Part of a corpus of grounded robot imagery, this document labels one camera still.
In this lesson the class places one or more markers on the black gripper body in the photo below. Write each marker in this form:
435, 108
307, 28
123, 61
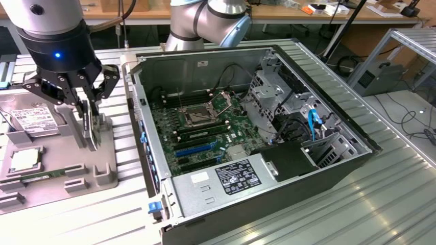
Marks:
61, 51

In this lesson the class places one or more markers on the green graphics card with bracket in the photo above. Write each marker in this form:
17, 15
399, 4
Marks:
92, 132

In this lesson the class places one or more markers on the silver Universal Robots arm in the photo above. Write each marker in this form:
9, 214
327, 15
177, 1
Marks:
51, 15

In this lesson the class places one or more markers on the grey aluminium profile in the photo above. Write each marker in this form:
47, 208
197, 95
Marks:
7, 69

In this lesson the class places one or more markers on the silver hard disk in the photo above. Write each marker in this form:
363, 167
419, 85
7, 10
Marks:
31, 120

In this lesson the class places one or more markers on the thin metal locking lever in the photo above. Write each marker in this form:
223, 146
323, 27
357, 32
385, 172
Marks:
179, 99

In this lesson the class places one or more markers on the black RAM slot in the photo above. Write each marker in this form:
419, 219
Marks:
187, 103
187, 100
187, 97
197, 128

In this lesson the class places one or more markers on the white case sticker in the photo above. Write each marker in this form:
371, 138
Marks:
203, 62

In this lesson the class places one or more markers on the silver CPU chip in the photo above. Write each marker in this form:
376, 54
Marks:
24, 159

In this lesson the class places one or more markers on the grey plastic parts rack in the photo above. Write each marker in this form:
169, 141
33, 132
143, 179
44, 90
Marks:
61, 158

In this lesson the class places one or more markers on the light wooden box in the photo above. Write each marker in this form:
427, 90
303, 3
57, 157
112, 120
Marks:
143, 5

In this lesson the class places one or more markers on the metal socket cover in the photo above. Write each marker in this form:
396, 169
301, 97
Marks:
221, 102

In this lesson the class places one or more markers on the installed black RAM stick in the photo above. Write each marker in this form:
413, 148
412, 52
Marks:
204, 134

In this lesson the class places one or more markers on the green loose RAM stick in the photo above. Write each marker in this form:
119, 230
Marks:
44, 176

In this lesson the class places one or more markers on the black expansion slot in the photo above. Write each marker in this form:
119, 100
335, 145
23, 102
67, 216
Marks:
195, 145
199, 167
199, 161

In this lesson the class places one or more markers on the blue expansion slot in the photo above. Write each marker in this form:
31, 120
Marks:
195, 150

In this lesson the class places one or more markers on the green motherboard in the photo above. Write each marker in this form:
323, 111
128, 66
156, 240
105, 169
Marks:
237, 122

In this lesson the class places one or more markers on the silver perforated disk bay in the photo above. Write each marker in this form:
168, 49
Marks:
265, 89

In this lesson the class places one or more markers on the silver chipset heatsink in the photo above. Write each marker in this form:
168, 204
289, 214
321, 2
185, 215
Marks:
236, 151

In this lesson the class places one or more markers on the silver power supply unit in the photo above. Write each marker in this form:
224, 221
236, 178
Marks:
191, 196

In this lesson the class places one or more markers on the blue case latch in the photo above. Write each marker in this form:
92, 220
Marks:
153, 207

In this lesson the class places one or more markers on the small orange box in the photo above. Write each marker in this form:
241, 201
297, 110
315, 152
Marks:
308, 9

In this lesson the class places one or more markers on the black and white box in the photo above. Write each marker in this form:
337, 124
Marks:
321, 9

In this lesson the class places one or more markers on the black tripod pole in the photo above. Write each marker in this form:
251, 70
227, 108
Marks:
344, 28

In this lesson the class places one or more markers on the open black PC case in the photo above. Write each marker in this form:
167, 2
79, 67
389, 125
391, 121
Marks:
272, 217

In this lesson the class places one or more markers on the silver slanted disk bay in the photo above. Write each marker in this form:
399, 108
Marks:
340, 150

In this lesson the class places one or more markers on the small white box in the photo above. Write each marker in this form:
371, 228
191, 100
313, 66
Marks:
341, 10

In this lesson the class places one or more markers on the grey metal box unit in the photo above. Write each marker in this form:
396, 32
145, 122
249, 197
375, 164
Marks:
377, 79

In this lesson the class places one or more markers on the white paper sheets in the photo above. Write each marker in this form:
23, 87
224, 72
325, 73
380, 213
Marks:
375, 10

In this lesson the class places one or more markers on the brown cardboard box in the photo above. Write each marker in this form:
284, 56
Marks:
388, 5

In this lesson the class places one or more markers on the black webcam device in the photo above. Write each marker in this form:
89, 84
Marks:
409, 10

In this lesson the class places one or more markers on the wooden desk with white frame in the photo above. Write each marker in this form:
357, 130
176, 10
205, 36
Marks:
289, 14

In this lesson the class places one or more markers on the aluminium profile frame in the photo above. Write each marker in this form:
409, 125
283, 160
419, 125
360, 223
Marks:
408, 38

